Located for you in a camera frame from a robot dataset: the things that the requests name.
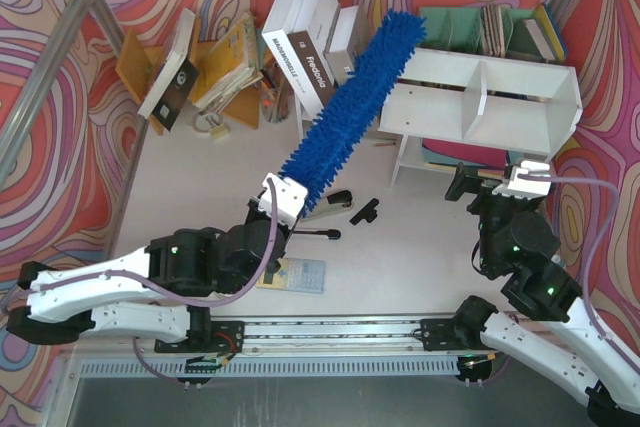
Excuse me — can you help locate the black and white utility knife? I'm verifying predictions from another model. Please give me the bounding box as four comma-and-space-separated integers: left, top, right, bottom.
293, 229, 342, 240

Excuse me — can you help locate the yellow wooden book rack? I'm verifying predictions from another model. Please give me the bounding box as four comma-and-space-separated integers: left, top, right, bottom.
116, 11, 244, 133

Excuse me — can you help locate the small brass padlock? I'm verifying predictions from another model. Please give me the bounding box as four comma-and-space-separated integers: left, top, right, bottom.
192, 112, 229, 140

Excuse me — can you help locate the brown Fredonia book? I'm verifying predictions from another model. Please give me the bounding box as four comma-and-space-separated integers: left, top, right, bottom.
288, 0, 340, 119

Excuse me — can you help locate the black and white leaning book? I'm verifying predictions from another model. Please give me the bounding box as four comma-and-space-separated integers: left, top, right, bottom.
138, 8, 199, 131

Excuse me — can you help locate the grey Lonely Ones book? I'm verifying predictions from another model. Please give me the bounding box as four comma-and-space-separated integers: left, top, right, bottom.
325, 5, 372, 85

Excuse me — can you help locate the mint green file organizer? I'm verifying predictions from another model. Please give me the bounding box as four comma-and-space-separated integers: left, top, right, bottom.
418, 7, 556, 63

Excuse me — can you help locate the white bookshelf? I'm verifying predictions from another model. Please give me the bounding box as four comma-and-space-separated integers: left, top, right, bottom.
379, 48, 583, 168

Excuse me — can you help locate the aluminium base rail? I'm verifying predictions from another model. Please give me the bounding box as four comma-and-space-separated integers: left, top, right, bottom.
62, 309, 609, 378

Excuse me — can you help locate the coloured paper sheets stack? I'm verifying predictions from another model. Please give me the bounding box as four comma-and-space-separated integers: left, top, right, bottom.
420, 138, 524, 176

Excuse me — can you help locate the yellow worn books stack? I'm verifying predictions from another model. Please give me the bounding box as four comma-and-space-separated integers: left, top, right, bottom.
192, 11, 262, 113

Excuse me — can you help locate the yellow and blue calculator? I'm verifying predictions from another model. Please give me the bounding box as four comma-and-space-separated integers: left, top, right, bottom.
256, 258, 326, 294

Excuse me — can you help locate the clear pencil cup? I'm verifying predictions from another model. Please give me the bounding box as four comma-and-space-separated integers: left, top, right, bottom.
259, 59, 290, 124

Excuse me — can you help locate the blue yellow book in organizer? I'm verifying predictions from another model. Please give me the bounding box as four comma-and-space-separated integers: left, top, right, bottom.
524, 3, 568, 64

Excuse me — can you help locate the white Mademoiselle book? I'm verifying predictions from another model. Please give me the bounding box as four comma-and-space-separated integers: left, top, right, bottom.
262, 0, 311, 100

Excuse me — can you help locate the grey and black stapler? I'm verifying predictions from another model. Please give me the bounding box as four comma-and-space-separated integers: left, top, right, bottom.
303, 189, 353, 222

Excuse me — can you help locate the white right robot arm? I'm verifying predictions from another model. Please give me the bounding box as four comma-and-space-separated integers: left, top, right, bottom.
445, 161, 639, 426

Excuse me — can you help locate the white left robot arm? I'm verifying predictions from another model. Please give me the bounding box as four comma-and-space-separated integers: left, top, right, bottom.
1, 174, 308, 345

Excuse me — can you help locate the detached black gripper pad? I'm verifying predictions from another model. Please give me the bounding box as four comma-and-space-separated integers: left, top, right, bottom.
349, 198, 380, 226

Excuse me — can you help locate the blue microfiber duster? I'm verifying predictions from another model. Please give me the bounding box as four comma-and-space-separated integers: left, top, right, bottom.
279, 10, 426, 215

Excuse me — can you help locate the small white side shelf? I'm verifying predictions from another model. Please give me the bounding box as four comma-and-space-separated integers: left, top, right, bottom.
294, 95, 314, 140

